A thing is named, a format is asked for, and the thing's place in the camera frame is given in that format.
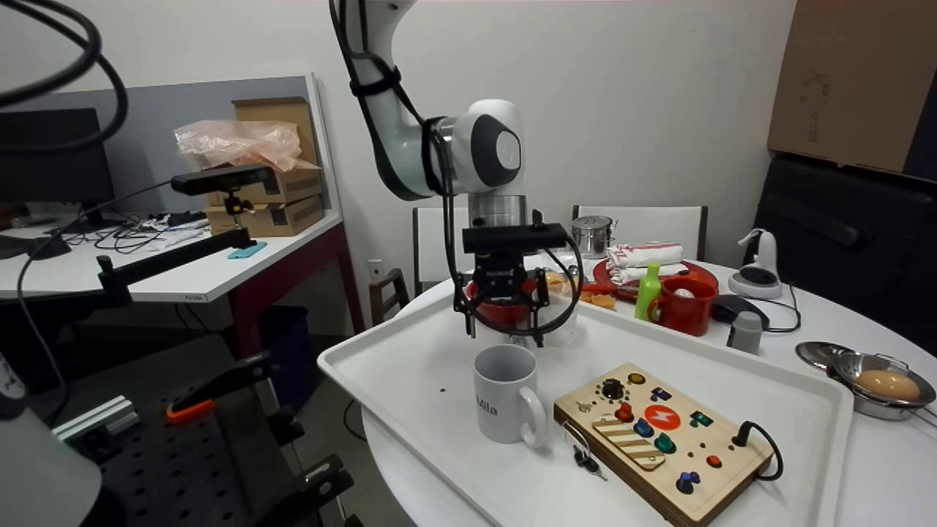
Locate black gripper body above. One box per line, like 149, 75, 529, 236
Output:
470, 248, 551, 303

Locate red bowl with dark beans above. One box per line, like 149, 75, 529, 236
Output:
464, 270, 551, 331

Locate white ceramic mug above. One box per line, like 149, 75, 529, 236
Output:
470, 342, 554, 451

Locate clear plastic cup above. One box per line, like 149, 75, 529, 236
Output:
540, 280, 586, 349

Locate orange and yellow toy food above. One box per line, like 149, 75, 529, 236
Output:
545, 271, 619, 314

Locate red plate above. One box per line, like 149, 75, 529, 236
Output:
592, 258, 720, 303

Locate white plastic tray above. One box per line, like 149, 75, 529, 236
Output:
315, 280, 857, 527

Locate small green squeeze bottle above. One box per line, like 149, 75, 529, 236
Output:
633, 261, 665, 325

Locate small black part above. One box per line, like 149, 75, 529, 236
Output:
570, 443, 608, 481

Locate black waste bin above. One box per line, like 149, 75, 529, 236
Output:
256, 303, 319, 413

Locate small grey box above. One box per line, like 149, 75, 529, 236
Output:
726, 306, 764, 356

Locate stacked cardboard boxes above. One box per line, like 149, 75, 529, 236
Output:
201, 94, 331, 240

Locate white dispenser device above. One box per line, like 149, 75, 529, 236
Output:
726, 224, 788, 301

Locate teal flat item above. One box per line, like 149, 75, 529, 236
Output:
226, 240, 268, 262

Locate white desk with red legs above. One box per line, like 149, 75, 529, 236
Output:
0, 210, 365, 362

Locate pink plastic bag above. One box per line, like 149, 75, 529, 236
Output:
171, 116, 303, 175

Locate black cabinet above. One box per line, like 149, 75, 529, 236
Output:
753, 150, 937, 356

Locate black perforated base table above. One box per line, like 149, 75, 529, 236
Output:
56, 388, 362, 527

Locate metal strainer bowl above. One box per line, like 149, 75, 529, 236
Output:
794, 339, 937, 425

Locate large cardboard box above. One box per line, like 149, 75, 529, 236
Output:
766, 0, 937, 178

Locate grey desk partition panel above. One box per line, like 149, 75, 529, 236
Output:
0, 74, 346, 224

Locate black computer monitor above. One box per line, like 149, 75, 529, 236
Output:
0, 106, 117, 214

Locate grey rounded cover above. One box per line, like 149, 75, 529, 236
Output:
0, 355, 104, 527

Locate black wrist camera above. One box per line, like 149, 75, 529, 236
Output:
460, 223, 570, 258

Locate black robot wrist cable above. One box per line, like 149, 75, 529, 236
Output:
331, 0, 589, 350

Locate small black step frame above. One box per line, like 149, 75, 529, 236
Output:
365, 265, 412, 325

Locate black power adapter with cable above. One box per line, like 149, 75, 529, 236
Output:
709, 284, 804, 337

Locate wooden switch busy board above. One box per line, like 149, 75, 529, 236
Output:
551, 361, 775, 527

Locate black cable on busy board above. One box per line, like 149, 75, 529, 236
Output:
731, 419, 785, 483

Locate black clamp with orange handle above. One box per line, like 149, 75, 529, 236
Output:
161, 349, 281, 426

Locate black stereo camera bar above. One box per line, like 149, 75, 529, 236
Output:
170, 163, 281, 198

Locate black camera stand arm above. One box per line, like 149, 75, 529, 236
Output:
95, 189, 256, 303

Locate tangled desk cables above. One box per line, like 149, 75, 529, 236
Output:
56, 214, 212, 258

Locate aluminium rail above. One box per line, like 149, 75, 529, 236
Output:
48, 391, 141, 447

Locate thin black camera cable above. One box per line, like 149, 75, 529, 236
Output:
12, 178, 179, 422

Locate thick black cable conduit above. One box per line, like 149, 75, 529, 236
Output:
0, 0, 130, 154

